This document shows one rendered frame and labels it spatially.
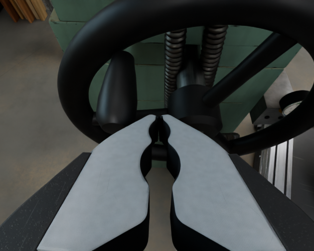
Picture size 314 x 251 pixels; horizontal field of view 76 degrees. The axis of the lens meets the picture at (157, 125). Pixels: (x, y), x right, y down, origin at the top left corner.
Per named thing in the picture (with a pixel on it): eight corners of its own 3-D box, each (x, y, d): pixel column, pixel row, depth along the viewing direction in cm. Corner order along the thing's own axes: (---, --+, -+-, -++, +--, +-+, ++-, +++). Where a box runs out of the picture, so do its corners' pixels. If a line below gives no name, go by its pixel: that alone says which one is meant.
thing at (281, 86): (252, 125, 54) (267, 109, 47) (243, 88, 60) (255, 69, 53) (283, 126, 54) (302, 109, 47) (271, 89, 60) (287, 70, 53)
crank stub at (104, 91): (144, 133, 12) (114, 142, 13) (147, 62, 15) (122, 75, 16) (113, 115, 10) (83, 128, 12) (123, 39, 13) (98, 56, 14)
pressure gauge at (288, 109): (271, 121, 47) (293, 100, 40) (267, 107, 48) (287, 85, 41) (298, 121, 47) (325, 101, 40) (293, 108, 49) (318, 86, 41)
